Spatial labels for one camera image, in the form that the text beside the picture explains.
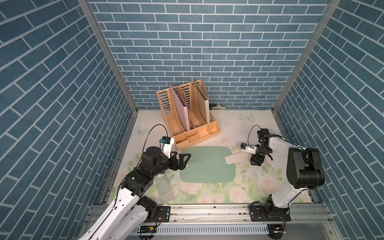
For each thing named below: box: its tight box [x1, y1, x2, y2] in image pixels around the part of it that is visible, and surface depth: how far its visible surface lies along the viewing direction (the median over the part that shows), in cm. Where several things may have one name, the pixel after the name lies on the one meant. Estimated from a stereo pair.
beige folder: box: [192, 80, 210, 124], surface depth 91 cm
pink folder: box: [169, 85, 190, 132], surface depth 87 cm
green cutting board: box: [179, 146, 236, 184], surface depth 93 cm
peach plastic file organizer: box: [156, 79, 221, 150], surface depth 103 cm
